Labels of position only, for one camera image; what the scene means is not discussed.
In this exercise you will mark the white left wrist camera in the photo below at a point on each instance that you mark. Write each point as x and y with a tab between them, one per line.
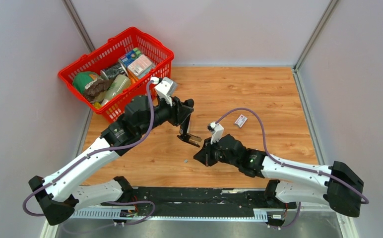
165	89

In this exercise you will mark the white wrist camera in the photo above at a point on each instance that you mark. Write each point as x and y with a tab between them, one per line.
165	89
216	130

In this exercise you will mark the red plastic shopping basket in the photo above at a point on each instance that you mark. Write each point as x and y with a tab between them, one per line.
107	55

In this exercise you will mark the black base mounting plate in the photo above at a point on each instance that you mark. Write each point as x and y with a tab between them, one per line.
185	196

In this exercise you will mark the pink white carton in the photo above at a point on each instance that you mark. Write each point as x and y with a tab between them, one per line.
141	66

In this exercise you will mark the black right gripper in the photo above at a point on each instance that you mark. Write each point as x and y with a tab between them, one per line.
204	155

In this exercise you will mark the brown crumpled bag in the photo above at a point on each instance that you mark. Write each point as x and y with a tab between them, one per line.
94	90

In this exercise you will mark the pale green bottle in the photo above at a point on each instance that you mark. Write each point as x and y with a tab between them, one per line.
120	83

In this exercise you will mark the small red white staple box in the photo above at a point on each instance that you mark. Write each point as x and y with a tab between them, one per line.
240	121

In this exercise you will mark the black stapler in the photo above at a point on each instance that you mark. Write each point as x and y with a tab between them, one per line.
190	139

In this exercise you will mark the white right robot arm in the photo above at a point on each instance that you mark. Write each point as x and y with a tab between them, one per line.
336	186

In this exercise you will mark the dark patterned can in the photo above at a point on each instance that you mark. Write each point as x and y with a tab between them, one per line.
113	71

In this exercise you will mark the blue green box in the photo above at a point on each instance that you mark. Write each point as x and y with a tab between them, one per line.
130	57

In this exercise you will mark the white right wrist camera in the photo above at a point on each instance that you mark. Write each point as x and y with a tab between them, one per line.
216	130

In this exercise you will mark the slotted grey cable duct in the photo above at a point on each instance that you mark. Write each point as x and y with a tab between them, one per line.
201	212

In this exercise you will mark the green round package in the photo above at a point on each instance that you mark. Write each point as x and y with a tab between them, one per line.
84	80

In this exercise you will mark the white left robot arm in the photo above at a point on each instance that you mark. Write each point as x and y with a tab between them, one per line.
61	194

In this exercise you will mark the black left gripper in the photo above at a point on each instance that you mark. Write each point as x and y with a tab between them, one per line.
174	111

